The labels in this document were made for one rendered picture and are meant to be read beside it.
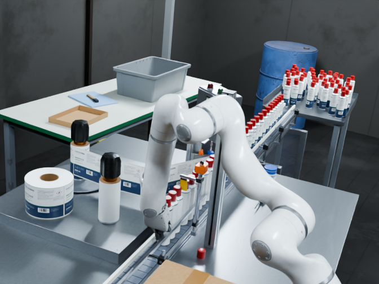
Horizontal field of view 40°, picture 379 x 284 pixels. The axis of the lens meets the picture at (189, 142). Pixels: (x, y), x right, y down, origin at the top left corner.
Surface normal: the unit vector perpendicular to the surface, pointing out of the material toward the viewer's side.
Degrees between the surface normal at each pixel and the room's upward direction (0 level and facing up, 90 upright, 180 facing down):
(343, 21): 90
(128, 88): 95
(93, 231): 0
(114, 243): 0
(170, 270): 0
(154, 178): 62
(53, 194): 90
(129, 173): 90
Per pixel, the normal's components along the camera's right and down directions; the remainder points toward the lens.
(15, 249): 0.09, -0.93
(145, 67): 0.89, 0.16
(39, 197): -0.13, 0.35
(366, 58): -0.51, 0.27
